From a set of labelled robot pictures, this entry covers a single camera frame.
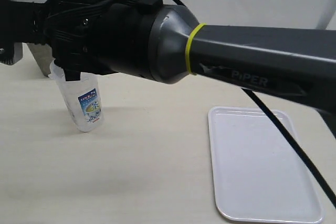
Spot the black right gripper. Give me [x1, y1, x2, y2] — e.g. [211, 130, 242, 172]
[1, 0, 113, 75]

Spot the steel cup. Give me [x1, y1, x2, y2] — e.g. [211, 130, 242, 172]
[27, 43, 54, 77]

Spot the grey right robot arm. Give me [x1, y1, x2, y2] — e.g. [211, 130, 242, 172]
[1, 0, 335, 132]

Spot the clear plastic tall container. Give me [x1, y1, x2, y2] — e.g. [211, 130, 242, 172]
[49, 61, 103, 132]

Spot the white plastic tray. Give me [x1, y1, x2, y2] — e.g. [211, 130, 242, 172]
[208, 106, 324, 223]

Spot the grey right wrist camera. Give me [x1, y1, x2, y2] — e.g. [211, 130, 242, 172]
[0, 42, 23, 66]

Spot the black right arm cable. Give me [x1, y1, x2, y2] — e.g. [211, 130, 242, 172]
[52, 0, 336, 209]

